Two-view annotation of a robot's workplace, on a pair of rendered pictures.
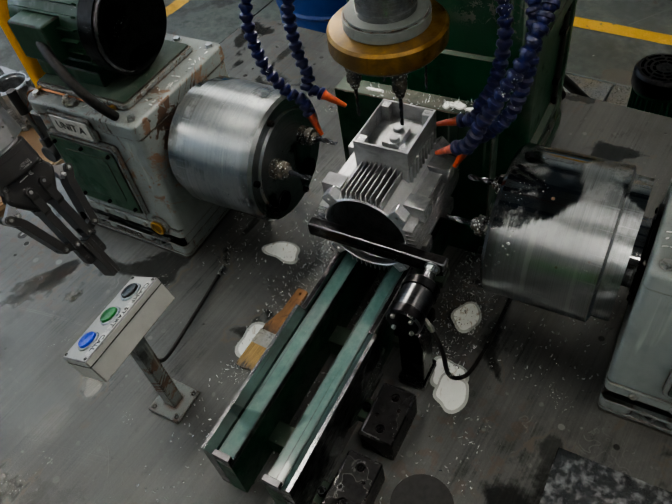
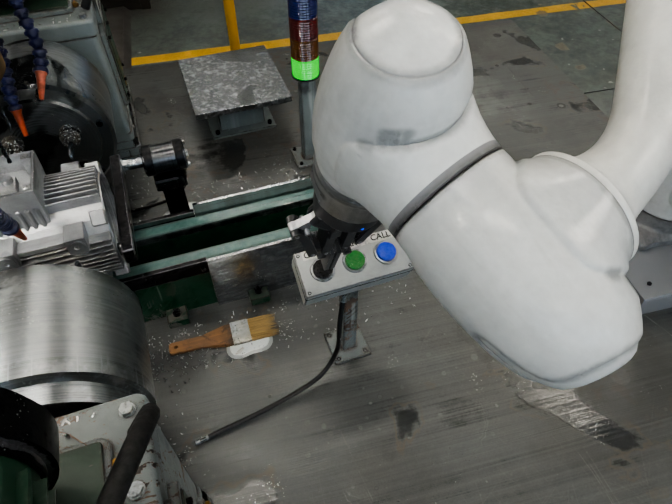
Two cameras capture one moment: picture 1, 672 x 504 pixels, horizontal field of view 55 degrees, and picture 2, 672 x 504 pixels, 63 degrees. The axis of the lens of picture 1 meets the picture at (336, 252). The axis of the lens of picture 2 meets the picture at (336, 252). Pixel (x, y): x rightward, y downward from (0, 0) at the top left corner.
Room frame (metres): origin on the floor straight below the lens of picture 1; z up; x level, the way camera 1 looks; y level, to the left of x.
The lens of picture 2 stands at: (1.08, 0.63, 1.68)
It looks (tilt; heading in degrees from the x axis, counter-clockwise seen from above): 49 degrees down; 214
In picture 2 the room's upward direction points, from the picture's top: straight up
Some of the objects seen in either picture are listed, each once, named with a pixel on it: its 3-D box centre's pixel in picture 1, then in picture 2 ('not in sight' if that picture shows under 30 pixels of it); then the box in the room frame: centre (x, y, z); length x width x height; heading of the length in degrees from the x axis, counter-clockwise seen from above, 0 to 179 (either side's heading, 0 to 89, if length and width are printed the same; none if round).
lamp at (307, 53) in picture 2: not in sight; (304, 45); (0.21, -0.03, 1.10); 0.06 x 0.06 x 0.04
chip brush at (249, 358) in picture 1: (275, 328); (224, 336); (0.73, 0.15, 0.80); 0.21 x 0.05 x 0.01; 141
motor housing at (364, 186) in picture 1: (389, 195); (53, 231); (0.82, -0.12, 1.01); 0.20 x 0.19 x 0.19; 143
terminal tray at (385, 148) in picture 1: (396, 141); (1, 196); (0.85, -0.14, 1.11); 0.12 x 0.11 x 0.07; 143
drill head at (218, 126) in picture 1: (227, 142); (49, 414); (1.03, 0.17, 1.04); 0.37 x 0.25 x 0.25; 53
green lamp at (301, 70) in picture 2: not in sight; (305, 64); (0.21, -0.03, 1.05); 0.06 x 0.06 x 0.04
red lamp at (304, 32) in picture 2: not in sight; (303, 24); (0.21, -0.03, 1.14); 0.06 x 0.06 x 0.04
